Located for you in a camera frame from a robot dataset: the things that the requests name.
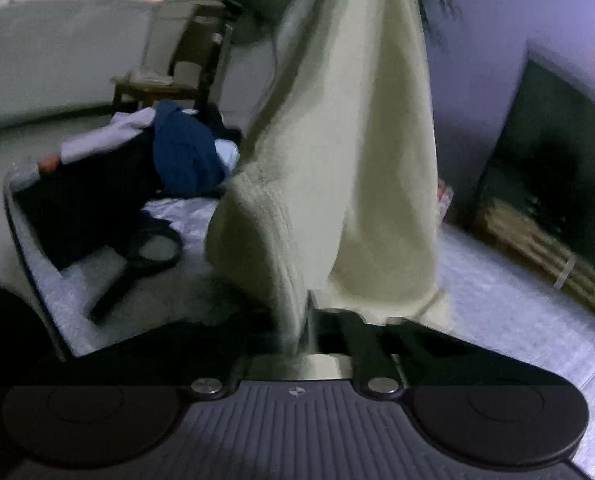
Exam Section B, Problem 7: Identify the black garment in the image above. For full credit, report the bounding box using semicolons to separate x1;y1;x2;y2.
17;132;153;272

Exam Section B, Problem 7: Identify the black standing fan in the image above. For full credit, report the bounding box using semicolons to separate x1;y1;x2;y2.
224;0;298;126

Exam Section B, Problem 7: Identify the cream fleece garment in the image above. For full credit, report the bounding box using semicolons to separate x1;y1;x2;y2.
204;0;461;356

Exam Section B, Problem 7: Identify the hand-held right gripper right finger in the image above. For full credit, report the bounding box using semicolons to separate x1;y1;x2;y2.
317;310;568;403

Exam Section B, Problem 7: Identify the pale blue cloth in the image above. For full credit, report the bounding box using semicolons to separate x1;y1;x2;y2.
214;139;241;172

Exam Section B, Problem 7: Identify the wooden television stand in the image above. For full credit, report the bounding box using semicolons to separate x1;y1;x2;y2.
477;197;595;326

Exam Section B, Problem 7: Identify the white garment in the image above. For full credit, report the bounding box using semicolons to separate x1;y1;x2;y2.
37;107;158;173

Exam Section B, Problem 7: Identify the wooden chair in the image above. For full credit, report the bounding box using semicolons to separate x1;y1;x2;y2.
112;0;233;111

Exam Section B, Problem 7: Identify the black looped cable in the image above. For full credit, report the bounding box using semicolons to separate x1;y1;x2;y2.
90;225;182;323

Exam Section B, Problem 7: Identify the white quilted bed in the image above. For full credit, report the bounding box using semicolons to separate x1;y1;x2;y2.
4;160;595;480

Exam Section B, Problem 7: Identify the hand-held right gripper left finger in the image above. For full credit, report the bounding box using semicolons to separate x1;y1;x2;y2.
32;310;283;401

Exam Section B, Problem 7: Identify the black flat television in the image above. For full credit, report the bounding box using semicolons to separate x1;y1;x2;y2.
477;57;595;281

